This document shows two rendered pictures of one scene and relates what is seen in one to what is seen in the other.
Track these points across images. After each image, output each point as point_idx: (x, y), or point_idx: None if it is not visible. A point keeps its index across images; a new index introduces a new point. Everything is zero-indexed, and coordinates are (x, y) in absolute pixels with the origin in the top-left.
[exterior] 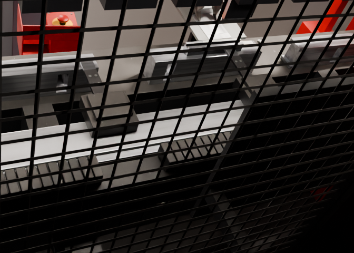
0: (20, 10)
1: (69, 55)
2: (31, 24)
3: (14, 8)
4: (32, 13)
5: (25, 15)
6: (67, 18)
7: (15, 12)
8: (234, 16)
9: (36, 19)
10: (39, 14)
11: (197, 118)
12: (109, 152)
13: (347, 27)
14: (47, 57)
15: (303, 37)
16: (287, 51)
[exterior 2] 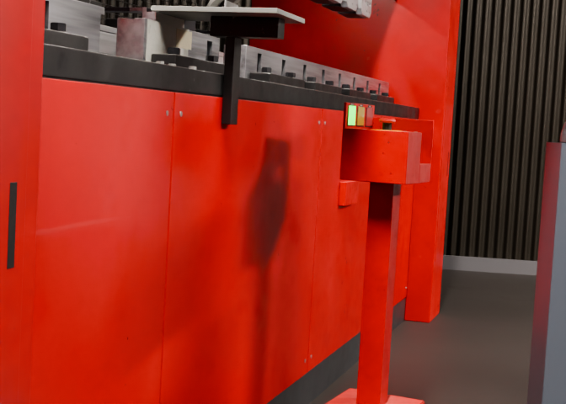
0: (541, 234)
1: (255, 47)
2: (543, 275)
3: (540, 224)
4: (545, 249)
5: (542, 247)
6: (382, 118)
7: (540, 234)
8: None
9: (546, 267)
10: (547, 257)
11: None
12: None
13: (40, 93)
14: (264, 50)
15: (88, 3)
16: (98, 43)
